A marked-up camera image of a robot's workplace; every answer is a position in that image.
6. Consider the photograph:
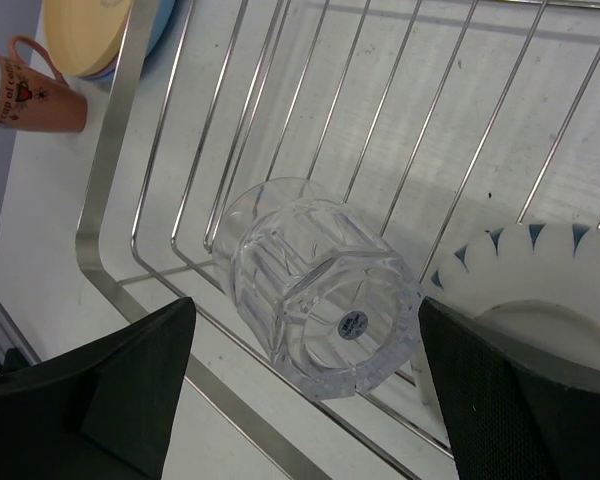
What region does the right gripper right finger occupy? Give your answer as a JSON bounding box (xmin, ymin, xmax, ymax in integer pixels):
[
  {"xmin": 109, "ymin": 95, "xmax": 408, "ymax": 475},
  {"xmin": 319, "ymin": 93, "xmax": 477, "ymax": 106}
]
[{"xmin": 418, "ymin": 297, "xmax": 600, "ymax": 479}]

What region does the clear glass cup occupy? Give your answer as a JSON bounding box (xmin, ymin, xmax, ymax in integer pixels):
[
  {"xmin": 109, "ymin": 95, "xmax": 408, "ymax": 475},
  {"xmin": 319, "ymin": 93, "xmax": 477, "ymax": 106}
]
[{"xmin": 212, "ymin": 177, "xmax": 424, "ymax": 401}]

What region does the pink dotted mug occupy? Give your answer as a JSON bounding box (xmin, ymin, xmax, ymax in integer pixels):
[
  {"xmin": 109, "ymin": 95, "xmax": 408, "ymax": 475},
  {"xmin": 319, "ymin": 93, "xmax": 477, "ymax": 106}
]
[{"xmin": 0, "ymin": 35, "xmax": 88, "ymax": 133}]

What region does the white blue striped bowl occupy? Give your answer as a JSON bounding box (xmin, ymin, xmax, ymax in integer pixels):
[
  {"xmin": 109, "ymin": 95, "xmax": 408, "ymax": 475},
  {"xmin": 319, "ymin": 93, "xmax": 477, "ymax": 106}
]
[{"xmin": 428, "ymin": 223, "xmax": 600, "ymax": 386}]

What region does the yellow plate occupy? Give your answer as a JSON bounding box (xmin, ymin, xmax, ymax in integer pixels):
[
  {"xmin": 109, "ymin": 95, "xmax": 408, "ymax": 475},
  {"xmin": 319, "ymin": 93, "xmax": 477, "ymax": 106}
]
[{"xmin": 42, "ymin": 0, "xmax": 132, "ymax": 77}]

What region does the blue plate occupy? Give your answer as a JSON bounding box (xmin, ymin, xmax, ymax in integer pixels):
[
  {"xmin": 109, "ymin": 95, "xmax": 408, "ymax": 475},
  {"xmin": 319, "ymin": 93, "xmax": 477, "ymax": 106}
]
[{"xmin": 82, "ymin": 0, "xmax": 176, "ymax": 83}]

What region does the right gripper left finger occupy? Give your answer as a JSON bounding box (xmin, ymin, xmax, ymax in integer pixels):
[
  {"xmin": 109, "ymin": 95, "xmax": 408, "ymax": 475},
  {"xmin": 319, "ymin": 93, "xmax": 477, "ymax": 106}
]
[{"xmin": 0, "ymin": 298, "xmax": 196, "ymax": 479}]

